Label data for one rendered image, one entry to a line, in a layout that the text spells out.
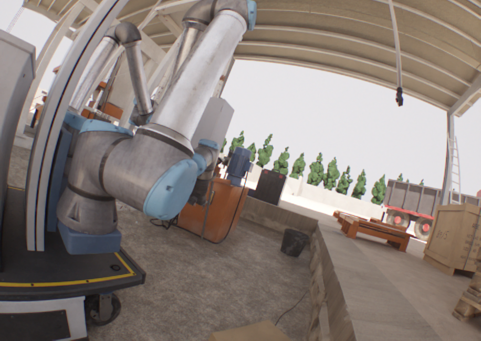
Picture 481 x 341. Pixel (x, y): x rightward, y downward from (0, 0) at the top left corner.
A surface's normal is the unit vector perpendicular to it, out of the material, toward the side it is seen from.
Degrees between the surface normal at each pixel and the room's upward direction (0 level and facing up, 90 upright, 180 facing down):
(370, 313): 39
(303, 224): 90
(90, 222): 70
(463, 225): 90
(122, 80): 110
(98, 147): 64
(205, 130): 90
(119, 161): 75
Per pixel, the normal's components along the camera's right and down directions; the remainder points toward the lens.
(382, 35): -0.36, 0.91
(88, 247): 0.84, 0.24
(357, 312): 0.02, -0.85
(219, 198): -0.26, -0.15
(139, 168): 0.05, -0.28
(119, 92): 0.73, 0.58
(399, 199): -0.76, -0.29
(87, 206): 0.69, -0.18
